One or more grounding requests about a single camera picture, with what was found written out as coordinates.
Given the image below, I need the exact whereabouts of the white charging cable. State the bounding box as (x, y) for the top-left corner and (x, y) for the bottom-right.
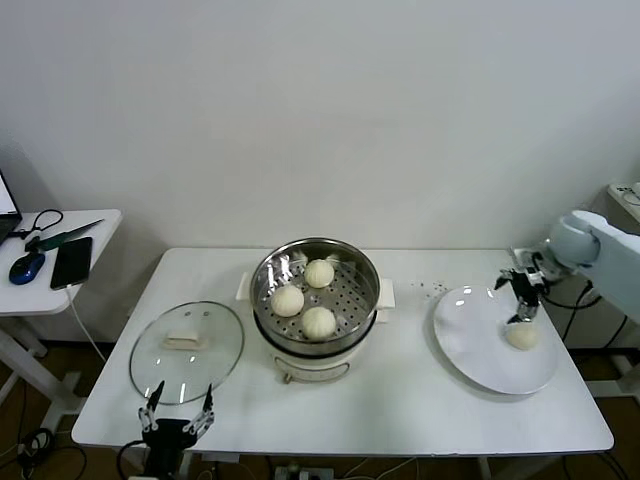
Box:
(67, 284), (109, 364)

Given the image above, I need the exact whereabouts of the glass lid with white handle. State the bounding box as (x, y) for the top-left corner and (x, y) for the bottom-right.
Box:
(129, 300), (246, 405)

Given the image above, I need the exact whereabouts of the white steamed baozi bun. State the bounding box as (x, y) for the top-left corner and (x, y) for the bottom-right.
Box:
(301, 306), (337, 342)
(303, 258), (335, 290)
(504, 322), (540, 351)
(271, 285), (305, 318)

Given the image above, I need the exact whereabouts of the black looped cable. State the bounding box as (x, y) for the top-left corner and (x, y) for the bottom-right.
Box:
(9, 208), (65, 241)

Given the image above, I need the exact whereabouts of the black smartphone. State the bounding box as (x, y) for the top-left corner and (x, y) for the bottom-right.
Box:
(50, 236), (95, 291)

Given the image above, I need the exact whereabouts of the white side desk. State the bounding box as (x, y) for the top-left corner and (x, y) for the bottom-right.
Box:
(607, 182), (640, 221)

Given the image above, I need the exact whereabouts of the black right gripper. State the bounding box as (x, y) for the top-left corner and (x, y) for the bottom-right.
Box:
(493, 268), (546, 327)

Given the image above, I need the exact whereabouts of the black laptop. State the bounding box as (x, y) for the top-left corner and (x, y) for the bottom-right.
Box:
(0, 164), (25, 246)

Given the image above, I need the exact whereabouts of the black floor cable bundle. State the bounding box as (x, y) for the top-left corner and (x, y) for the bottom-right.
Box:
(17, 427), (89, 480)

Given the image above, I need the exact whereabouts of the black cable with adapter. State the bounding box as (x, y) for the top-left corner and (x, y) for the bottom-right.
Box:
(562, 279), (631, 349)

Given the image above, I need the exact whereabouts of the perforated stainless steamer basket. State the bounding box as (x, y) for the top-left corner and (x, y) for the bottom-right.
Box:
(251, 238), (382, 351)

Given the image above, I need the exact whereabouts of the white electric cooking pot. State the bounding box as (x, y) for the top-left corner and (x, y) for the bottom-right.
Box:
(235, 272), (397, 385)

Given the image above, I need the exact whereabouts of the white floor power strip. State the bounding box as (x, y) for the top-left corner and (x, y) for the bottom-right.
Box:
(273, 464), (335, 480)

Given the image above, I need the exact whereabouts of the white desk foot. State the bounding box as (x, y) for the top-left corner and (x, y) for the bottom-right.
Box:
(584, 357), (640, 401)

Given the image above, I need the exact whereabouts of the large white plate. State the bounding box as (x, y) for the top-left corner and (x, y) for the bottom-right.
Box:
(432, 284), (560, 396)

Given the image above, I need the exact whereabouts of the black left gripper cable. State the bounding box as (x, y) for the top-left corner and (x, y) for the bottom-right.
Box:
(116, 439), (149, 480)

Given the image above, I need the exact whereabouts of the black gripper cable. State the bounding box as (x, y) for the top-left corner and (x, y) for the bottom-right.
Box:
(116, 439), (149, 480)
(542, 279), (604, 309)

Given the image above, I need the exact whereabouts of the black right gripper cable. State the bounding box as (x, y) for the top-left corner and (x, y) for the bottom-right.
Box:
(542, 279), (604, 309)

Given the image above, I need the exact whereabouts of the blue computer mouse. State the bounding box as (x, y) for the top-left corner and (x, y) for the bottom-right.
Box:
(8, 251), (47, 286)

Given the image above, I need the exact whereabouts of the small white side table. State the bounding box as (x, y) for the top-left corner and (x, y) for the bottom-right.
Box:
(0, 208), (124, 436)

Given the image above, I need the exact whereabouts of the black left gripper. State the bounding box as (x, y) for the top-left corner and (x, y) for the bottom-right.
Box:
(138, 380), (216, 480)

